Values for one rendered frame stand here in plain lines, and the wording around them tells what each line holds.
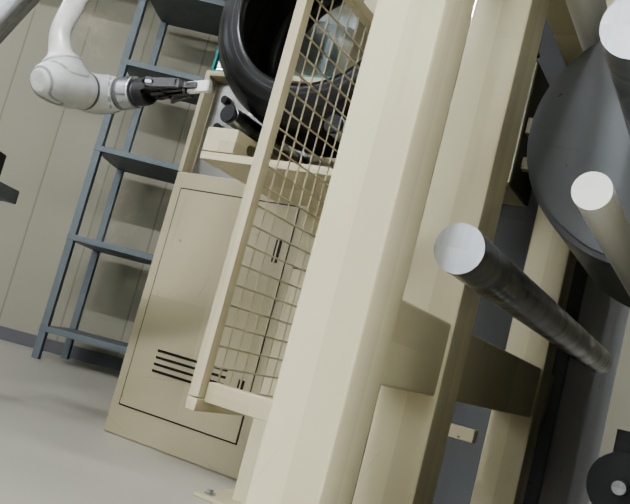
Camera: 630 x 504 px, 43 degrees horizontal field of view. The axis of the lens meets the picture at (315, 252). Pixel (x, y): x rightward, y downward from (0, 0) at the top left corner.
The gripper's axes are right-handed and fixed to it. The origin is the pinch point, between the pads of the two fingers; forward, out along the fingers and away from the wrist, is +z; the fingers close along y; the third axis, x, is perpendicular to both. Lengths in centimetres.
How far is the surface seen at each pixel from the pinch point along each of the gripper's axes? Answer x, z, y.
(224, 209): 18, -23, 52
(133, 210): -31, -219, 229
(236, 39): -4.4, 19.3, -13.7
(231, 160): 24.9, 22.3, -12.4
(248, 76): 5.0, 24.0, -13.2
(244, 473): 96, 15, 25
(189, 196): 14, -38, 52
